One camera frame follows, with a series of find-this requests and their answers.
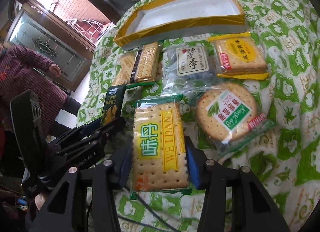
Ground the person in striped sweater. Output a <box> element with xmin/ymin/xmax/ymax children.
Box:
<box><xmin>1</xmin><ymin>46</ymin><xmax>81</xmax><ymax>137</ymax></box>

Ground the Weidan green cracker pack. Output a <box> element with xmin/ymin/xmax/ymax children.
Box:
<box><xmin>130</xmin><ymin>95</ymin><xmax>192</xmax><ymax>197</ymax></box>

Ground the dark green cracker pack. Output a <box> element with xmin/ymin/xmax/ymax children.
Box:
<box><xmin>100</xmin><ymin>81</ymin><xmax>157</xmax><ymax>126</ymax></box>

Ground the green patterned quilt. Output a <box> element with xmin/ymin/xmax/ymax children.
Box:
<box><xmin>77</xmin><ymin>0</ymin><xmax>319</xmax><ymax>231</ymax></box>

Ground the wooden glass-panel door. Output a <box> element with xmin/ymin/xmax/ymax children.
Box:
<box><xmin>4</xmin><ymin>0</ymin><xmax>95</xmax><ymax>91</ymax></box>

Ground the round scallion cracker pack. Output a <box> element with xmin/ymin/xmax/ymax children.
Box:
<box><xmin>195</xmin><ymin>82</ymin><xmax>276</xmax><ymax>155</ymax></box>

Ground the beige cracker pack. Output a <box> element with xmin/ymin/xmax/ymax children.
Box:
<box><xmin>120</xmin><ymin>52</ymin><xmax>136</xmax><ymax>83</ymax></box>

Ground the black cable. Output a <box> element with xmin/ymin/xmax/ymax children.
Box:
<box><xmin>117</xmin><ymin>186</ymin><xmax>181</xmax><ymax>232</ymax></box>

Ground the small golden cracker pack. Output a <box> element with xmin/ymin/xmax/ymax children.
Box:
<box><xmin>112</xmin><ymin>69</ymin><xmax>130</xmax><ymax>86</ymax></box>

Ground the metal stair railing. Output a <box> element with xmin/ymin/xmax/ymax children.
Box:
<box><xmin>65</xmin><ymin>18</ymin><xmax>110</xmax><ymax>44</ymax></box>

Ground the yellow square cracker pack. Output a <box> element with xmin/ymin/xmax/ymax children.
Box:
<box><xmin>208</xmin><ymin>32</ymin><xmax>269</xmax><ymax>81</ymax></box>

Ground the yellow-rimmed white foam tray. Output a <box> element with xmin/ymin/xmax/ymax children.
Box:
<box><xmin>114</xmin><ymin>0</ymin><xmax>246</xmax><ymax>50</ymax></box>

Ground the clear preserved plum bag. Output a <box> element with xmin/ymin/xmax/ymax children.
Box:
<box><xmin>162</xmin><ymin>44</ymin><xmax>218</xmax><ymax>96</ymax></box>

